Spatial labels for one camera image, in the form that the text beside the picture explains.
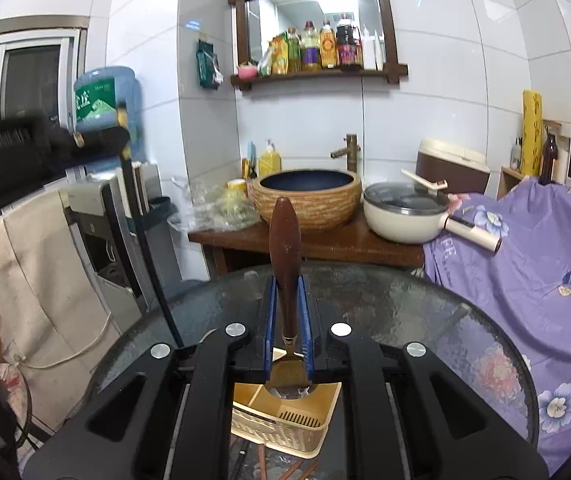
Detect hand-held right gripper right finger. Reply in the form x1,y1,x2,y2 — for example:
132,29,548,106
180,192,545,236
299,276,549,480

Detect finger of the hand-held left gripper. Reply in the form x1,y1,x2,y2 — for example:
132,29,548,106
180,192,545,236
73,127,131,163

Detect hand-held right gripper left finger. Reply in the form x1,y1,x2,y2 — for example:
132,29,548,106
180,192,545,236
23,276,279,480

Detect beige plastic utensil holder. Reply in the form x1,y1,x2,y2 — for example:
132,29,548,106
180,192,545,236
230,382,342,458

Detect blue water jug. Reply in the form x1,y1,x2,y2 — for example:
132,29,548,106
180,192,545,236
74,66,144,172

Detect window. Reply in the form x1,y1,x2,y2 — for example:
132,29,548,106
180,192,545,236
0,17,89,127

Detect wooden counter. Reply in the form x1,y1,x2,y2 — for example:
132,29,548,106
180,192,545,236
188,210,426,281

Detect grey water dispenser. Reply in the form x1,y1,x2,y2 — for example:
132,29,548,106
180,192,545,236
66,160,176,332

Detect beige cloth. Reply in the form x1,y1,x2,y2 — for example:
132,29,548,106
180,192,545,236
0,190,122,431

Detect clear plastic bags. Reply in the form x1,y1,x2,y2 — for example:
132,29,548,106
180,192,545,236
170,175,261,234

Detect green hanging packet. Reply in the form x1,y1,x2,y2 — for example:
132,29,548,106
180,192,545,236
196,37,222,91

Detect woven pattern sink basin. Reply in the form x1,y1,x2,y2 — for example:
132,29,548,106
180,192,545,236
252,169,363,232

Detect white pan with glass lid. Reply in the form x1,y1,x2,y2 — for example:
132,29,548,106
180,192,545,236
363,181,503,254

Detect yellow soap bottle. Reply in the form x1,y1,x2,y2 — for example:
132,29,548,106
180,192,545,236
258,139,282,179

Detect wooden framed mirror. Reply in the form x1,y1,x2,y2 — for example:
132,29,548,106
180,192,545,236
229,0,409,92

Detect bronze faucet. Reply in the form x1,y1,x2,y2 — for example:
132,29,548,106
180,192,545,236
330,133,361,173

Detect white ladle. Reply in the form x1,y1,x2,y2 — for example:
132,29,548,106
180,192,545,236
400,168,449,194

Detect yellow green packet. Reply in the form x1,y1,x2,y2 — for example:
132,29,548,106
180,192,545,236
270,35,290,75

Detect green oil bottle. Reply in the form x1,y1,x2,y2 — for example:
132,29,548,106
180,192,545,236
285,27,302,73

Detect purple floral cloth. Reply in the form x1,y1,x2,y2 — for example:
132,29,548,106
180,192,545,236
423,177,571,476

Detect yellow oil bottle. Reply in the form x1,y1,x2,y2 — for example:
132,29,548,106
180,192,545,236
300,21,322,72

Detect orange label bottle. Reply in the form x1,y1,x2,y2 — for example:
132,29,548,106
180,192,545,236
319,20,337,69

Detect wooden rack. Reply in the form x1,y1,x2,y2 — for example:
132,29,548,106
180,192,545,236
496,120,571,201

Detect dark soy sauce bottle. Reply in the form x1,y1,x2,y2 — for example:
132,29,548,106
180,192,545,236
335,12,364,71

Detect white squeeze bottle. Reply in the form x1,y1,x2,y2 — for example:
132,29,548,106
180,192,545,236
363,25,377,71

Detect dark brown bottle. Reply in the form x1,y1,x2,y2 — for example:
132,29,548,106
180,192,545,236
539,127,559,186

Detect yellow roll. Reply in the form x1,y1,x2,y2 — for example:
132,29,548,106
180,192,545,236
521,90,544,178

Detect white cable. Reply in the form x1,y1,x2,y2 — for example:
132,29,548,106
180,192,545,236
13,310,114,372

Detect black cable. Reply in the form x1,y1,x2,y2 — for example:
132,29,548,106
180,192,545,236
0,360,35,461

